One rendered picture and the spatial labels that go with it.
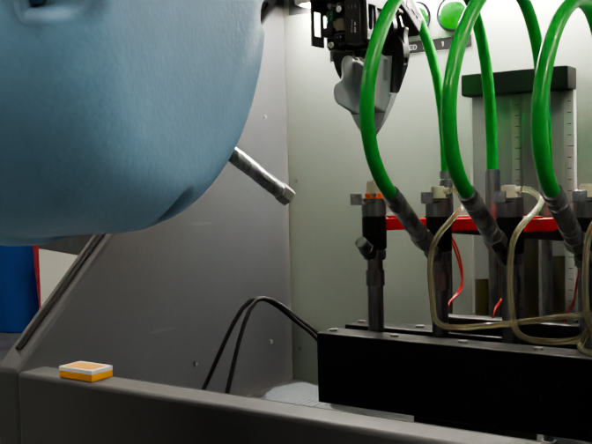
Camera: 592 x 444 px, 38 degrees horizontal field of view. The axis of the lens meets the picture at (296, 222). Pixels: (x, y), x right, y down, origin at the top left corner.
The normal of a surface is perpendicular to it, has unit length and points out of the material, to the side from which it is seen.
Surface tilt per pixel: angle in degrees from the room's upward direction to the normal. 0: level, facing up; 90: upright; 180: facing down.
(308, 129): 90
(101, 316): 90
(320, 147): 90
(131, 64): 96
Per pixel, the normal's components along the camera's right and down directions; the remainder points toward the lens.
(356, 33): -0.56, 0.06
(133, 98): 0.95, 0.09
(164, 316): 0.83, 0.01
